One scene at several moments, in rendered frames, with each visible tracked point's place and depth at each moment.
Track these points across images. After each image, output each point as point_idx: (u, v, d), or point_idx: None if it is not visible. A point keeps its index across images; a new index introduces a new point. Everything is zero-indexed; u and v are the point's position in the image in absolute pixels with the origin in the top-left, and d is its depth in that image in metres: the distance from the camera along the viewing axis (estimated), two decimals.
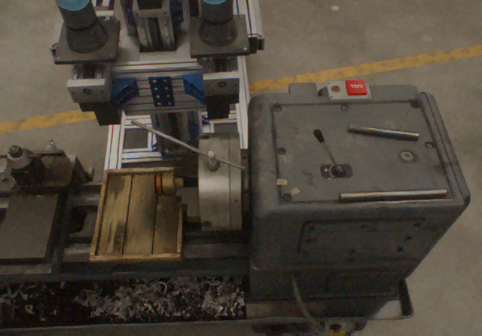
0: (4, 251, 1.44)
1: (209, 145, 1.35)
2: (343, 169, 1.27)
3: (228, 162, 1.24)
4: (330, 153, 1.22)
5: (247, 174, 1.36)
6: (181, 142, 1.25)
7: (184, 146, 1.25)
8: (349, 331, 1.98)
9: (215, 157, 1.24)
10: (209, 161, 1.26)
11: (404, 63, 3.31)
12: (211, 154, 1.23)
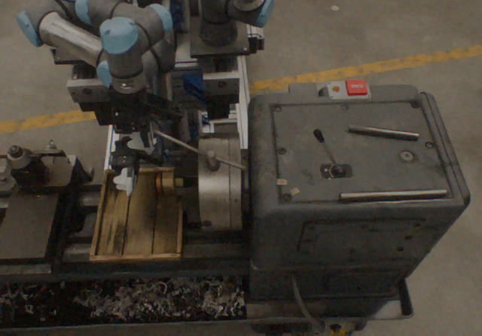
0: (4, 251, 1.44)
1: (209, 145, 1.35)
2: (343, 169, 1.27)
3: (228, 162, 1.24)
4: (330, 153, 1.22)
5: (247, 174, 1.36)
6: (181, 142, 1.25)
7: (184, 146, 1.25)
8: (349, 331, 1.98)
9: (215, 157, 1.24)
10: (209, 161, 1.26)
11: (404, 63, 3.31)
12: (211, 154, 1.23)
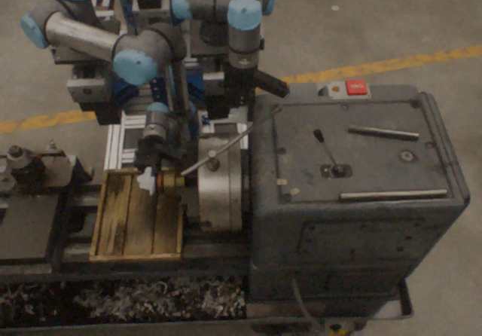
0: (4, 251, 1.44)
1: (209, 145, 1.35)
2: (343, 169, 1.27)
3: (196, 165, 1.23)
4: (330, 153, 1.22)
5: (247, 174, 1.36)
6: (240, 137, 1.25)
7: (234, 138, 1.26)
8: (349, 331, 1.98)
9: (208, 156, 1.24)
10: None
11: (404, 63, 3.31)
12: (210, 152, 1.23)
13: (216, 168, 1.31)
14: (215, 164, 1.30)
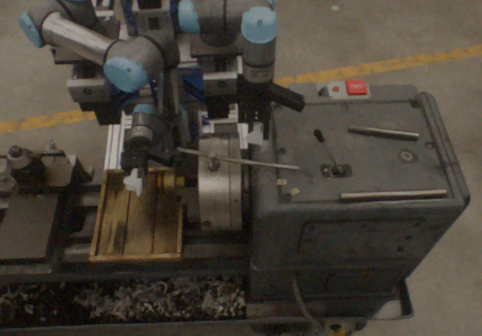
0: (4, 251, 1.44)
1: (209, 145, 1.35)
2: (343, 169, 1.27)
3: (194, 151, 1.25)
4: (330, 153, 1.22)
5: (247, 174, 1.36)
6: (245, 162, 1.23)
7: (240, 159, 1.23)
8: (349, 331, 1.98)
9: (208, 154, 1.24)
10: None
11: (404, 63, 3.31)
12: (212, 152, 1.23)
13: (212, 169, 1.31)
14: (213, 165, 1.30)
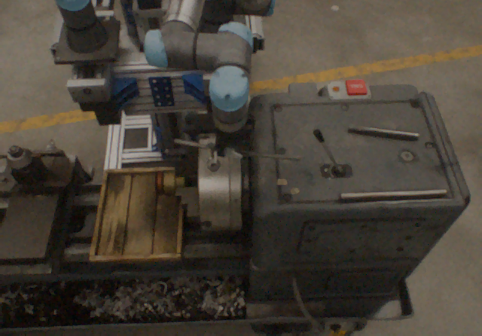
0: (4, 251, 1.44)
1: None
2: (343, 169, 1.27)
3: (192, 143, 1.19)
4: (330, 153, 1.22)
5: (247, 174, 1.36)
6: None
7: (240, 150, 1.18)
8: (349, 331, 1.98)
9: (206, 145, 1.18)
10: None
11: (404, 63, 3.31)
12: (210, 143, 1.17)
13: (212, 169, 1.31)
14: (212, 157, 1.24)
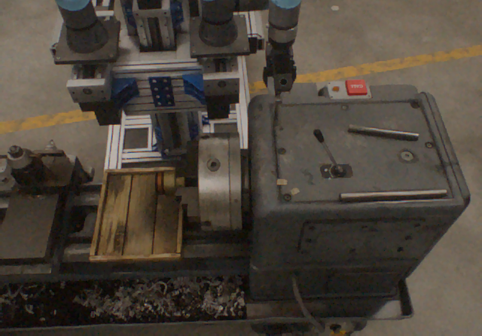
0: (4, 251, 1.44)
1: (209, 145, 1.35)
2: (343, 169, 1.27)
3: (279, 114, 1.26)
4: (330, 153, 1.22)
5: (247, 174, 1.36)
6: None
7: None
8: (349, 331, 1.98)
9: (278, 102, 1.28)
10: (274, 106, 1.31)
11: (404, 63, 3.31)
12: (277, 98, 1.27)
13: (212, 169, 1.31)
14: None
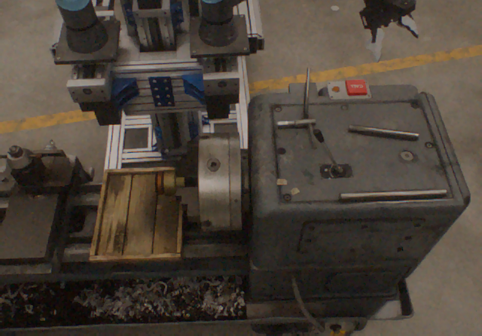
0: (4, 251, 1.44)
1: (209, 145, 1.35)
2: (343, 169, 1.27)
3: (313, 134, 1.33)
4: (330, 153, 1.22)
5: (247, 174, 1.36)
6: (307, 100, 1.42)
7: (307, 102, 1.40)
8: (349, 331, 1.98)
9: (312, 123, 1.35)
10: (303, 119, 1.35)
11: (404, 63, 3.31)
12: (315, 120, 1.35)
13: (212, 169, 1.31)
14: (290, 124, 1.36)
